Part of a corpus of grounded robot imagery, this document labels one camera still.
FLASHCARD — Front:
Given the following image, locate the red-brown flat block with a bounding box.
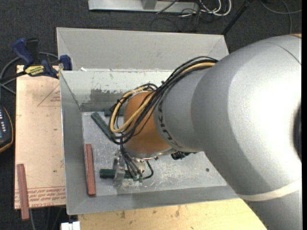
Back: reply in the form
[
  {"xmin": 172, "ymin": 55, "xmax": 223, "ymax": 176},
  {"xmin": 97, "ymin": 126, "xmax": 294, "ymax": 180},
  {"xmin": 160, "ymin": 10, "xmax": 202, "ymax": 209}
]
[
  {"xmin": 84, "ymin": 143, "xmax": 97, "ymax": 197},
  {"xmin": 16, "ymin": 163, "xmax": 30, "ymax": 221}
]

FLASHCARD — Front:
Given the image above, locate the grey metal bin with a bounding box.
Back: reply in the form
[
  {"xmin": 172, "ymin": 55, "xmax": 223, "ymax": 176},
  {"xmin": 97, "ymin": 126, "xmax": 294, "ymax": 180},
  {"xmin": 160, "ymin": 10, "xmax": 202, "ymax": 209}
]
[{"xmin": 56, "ymin": 27, "xmax": 241, "ymax": 216}]

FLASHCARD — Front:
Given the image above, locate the black cylinder on white bracket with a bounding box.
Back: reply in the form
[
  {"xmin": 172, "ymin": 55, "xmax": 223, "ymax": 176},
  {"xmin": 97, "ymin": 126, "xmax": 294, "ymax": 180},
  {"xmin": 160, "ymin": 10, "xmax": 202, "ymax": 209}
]
[{"xmin": 170, "ymin": 150, "xmax": 194, "ymax": 161}]

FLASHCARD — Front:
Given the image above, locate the brown cardboard board, red print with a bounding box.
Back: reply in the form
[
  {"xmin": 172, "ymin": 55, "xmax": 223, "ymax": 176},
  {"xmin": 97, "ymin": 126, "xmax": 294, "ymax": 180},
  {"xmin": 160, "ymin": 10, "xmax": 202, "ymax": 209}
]
[{"xmin": 13, "ymin": 64, "xmax": 67, "ymax": 210}]

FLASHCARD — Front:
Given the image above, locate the dark green block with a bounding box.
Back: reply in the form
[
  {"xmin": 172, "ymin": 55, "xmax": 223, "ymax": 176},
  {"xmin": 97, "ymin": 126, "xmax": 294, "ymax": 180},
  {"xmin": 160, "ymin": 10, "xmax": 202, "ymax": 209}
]
[
  {"xmin": 91, "ymin": 112, "xmax": 114, "ymax": 141},
  {"xmin": 99, "ymin": 168, "xmax": 134, "ymax": 180}
]

